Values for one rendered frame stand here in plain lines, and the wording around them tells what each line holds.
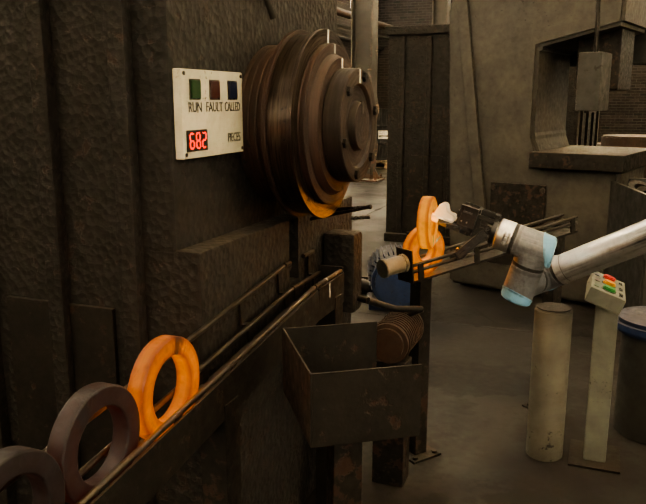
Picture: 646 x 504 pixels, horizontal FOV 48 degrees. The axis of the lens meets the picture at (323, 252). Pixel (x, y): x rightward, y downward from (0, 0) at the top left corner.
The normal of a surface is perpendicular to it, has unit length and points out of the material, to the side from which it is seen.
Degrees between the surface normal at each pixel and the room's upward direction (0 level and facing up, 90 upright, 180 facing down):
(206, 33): 90
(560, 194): 90
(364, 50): 90
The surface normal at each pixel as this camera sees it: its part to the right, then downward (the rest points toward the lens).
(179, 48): 0.93, 0.07
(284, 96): -0.34, -0.14
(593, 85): -0.58, 0.17
